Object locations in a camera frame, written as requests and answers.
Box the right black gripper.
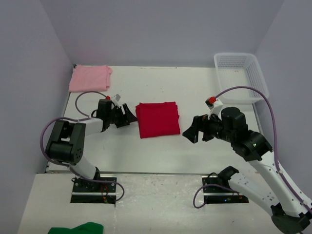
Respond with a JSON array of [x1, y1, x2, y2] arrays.
[[183, 110, 235, 143]]

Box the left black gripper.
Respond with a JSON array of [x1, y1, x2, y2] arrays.
[[107, 104, 137, 128]]

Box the red t shirt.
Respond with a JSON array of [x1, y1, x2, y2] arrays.
[[136, 102, 180, 138]]

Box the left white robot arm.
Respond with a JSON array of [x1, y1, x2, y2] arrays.
[[45, 99, 137, 192]]

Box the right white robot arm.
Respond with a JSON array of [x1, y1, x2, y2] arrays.
[[182, 107, 312, 234]]

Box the folded pink t shirt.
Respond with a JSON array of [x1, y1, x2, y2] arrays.
[[68, 65, 113, 93]]

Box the white plastic basket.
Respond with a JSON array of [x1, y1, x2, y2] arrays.
[[214, 53, 269, 104]]

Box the green t shirt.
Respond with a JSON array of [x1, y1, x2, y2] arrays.
[[48, 222, 104, 234]]

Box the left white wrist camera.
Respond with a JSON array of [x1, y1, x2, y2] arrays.
[[110, 94, 121, 108]]

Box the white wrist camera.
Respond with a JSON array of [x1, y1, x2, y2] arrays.
[[110, 94, 121, 108], [205, 97, 223, 119]]

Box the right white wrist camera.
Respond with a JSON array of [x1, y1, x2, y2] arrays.
[[205, 97, 223, 119]]

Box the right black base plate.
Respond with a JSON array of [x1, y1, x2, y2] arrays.
[[202, 173, 249, 204]]

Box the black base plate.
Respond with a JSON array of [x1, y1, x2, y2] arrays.
[[202, 173, 249, 204], [70, 177, 117, 205]]

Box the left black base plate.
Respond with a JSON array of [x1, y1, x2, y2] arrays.
[[70, 177, 117, 205]]

